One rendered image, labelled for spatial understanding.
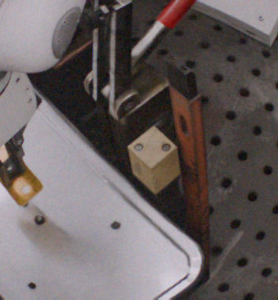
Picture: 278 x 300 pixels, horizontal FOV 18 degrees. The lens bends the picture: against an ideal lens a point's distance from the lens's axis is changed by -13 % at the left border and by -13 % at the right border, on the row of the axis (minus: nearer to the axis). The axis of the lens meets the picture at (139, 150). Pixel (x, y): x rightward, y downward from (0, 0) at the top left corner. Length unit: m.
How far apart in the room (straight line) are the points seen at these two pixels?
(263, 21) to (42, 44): 0.84
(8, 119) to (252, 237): 0.55
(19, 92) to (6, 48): 0.16
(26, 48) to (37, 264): 0.36
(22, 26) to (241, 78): 0.81
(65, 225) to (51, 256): 0.05
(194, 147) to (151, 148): 0.05
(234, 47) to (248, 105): 0.12
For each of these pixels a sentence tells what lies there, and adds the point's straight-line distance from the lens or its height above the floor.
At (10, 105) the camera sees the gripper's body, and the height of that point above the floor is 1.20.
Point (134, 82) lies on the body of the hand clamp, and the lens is 0.99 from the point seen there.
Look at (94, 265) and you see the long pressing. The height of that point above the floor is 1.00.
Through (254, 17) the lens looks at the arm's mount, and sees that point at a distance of 1.46.
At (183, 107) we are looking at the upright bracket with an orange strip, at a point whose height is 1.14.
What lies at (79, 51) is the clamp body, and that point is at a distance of 1.16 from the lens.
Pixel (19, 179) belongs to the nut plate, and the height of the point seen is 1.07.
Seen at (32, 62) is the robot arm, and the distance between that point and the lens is 0.67.
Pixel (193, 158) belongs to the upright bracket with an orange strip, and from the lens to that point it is 0.94.
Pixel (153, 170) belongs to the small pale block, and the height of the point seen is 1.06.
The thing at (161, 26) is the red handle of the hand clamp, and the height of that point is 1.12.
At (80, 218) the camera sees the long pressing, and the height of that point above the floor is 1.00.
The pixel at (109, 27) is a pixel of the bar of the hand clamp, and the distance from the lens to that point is 0.90.
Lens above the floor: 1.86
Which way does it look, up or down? 59 degrees down
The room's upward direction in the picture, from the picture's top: 11 degrees counter-clockwise
